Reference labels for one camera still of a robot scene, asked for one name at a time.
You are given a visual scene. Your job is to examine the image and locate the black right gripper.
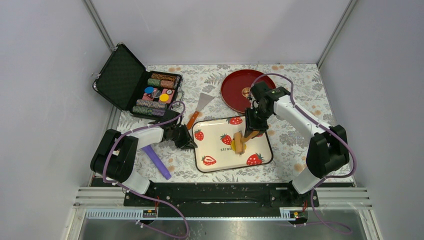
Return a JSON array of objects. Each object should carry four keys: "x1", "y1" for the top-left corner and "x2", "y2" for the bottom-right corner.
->
[{"x1": 245, "y1": 106, "x2": 273, "y2": 140}]

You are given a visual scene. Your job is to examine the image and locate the red round plate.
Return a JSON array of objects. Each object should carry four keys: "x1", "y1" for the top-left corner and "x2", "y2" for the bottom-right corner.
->
[{"x1": 220, "y1": 69, "x2": 263, "y2": 114}]

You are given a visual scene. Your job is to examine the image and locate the floral table mat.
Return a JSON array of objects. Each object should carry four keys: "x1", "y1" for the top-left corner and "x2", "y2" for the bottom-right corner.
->
[{"x1": 103, "y1": 63, "x2": 355, "y2": 184}]

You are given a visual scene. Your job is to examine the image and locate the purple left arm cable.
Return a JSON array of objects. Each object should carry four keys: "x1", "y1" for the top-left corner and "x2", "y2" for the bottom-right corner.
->
[{"x1": 101, "y1": 100, "x2": 190, "y2": 240}]

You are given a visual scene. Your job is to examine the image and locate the black poker chip case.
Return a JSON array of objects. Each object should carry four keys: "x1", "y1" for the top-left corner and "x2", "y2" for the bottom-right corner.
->
[{"x1": 92, "y1": 43, "x2": 183, "y2": 120}]

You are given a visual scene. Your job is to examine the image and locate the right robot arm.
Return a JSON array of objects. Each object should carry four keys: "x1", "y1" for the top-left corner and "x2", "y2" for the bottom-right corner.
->
[{"x1": 243, "y1": 81, "x2": 350, "y2": 206}]

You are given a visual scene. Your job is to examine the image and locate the metal spatula wooden handle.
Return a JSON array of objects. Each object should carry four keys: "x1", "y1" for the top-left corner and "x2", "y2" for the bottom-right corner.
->
[{"x1": 186, "y1": 92, "x2": 215, "y2": 130}]

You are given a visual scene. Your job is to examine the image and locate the yellow dough piece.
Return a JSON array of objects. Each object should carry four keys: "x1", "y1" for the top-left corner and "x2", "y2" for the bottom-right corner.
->
[{"x1": 230, "y1": 139, "x2": 236, "y2": 152}]

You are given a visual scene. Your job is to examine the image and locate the purple cylinder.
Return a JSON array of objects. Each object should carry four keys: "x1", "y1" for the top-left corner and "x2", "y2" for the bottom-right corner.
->
[{"x1": 142, "y1": 145, "x2": 172, "y2": 180}]

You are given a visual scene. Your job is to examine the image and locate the white strawberry tray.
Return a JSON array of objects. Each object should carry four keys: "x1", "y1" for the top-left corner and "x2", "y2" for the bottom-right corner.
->
[{"x1": 192, "y1": 116, "x2": 274, "y2": 173}]

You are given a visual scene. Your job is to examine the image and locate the wooden dough roller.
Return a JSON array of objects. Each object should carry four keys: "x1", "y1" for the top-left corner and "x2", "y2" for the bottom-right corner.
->
[{"x1": 233, "y1": 131, "x2": 260, "y2": 155}]

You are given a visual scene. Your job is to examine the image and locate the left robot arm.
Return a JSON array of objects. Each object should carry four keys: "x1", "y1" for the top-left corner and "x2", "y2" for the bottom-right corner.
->
[{"x1": 90, "y1": 109, "x2": 197, "y2": 206}]

